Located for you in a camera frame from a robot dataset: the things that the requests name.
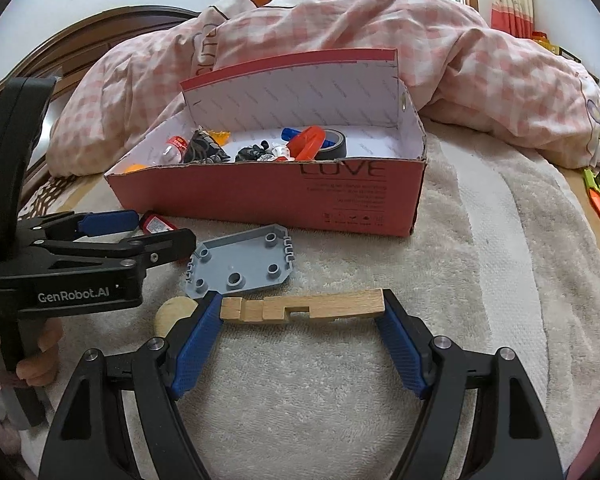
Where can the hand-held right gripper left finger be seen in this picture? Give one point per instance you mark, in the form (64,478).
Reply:
(200,340)

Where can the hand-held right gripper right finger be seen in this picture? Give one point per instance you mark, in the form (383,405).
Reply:
(402,345)

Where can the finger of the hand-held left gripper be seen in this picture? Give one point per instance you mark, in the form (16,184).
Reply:
(145,247)
(107,221)

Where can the small red packet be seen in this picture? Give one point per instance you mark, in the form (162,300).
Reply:
(155,222)

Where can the notched wooden block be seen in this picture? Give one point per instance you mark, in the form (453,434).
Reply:
(330,305)

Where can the clear plastic bottle red label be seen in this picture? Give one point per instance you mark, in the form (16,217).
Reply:
(176,147)

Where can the red cardboard box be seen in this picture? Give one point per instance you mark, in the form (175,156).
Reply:
(280,195)

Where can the red plastic funnel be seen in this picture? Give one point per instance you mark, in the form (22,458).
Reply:
(307,142)

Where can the person's left hand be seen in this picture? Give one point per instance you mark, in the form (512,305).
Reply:
(42,355)

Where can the brown dotted bed sheet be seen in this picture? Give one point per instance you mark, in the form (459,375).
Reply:
(45,200)

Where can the round wooden ball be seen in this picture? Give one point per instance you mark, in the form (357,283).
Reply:
(172,312)

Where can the orange ball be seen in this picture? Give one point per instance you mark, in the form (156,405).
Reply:
(135,167)

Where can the grey plastic plate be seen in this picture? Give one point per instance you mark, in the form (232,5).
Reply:
(240,260)

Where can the beige fleece blanket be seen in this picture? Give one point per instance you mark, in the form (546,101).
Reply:
(455,260)

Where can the yellow plastic piece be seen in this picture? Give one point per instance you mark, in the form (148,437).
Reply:
(220,135)

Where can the black and white toy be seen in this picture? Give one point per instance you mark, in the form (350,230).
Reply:
(260,154)

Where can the dark wooden headboard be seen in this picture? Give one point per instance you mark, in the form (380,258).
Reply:
(55,45)

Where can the blue plastic toy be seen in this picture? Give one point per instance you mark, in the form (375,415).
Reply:
(291,134)

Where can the black tape roll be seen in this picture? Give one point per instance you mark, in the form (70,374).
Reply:
(337,145)

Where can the orange utility knife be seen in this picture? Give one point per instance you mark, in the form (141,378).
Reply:
(599,207)

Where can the green utility knife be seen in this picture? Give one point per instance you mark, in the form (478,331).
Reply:
(592,182)

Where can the pink checked quilt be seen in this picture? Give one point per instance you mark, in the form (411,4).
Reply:
(455,60)

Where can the yellow boxes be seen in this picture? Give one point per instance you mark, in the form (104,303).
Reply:
(555,47)

